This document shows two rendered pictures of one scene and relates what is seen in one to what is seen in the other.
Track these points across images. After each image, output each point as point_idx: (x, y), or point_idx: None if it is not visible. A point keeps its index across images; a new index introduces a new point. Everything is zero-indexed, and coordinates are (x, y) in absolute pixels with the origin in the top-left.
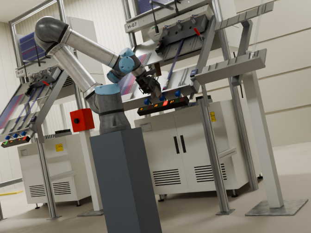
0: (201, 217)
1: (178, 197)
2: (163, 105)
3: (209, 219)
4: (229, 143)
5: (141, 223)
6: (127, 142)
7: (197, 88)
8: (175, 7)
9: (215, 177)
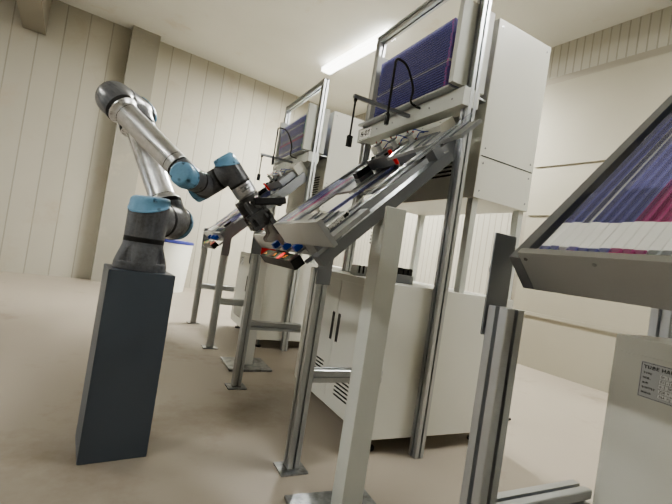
0: (256, 453)
1: None
2: (276, 257)
3: (251, 465)
4: None
5: (91, 418)
6: (119, 291)
7: None
8: (412, 114)
9: (293, 404)
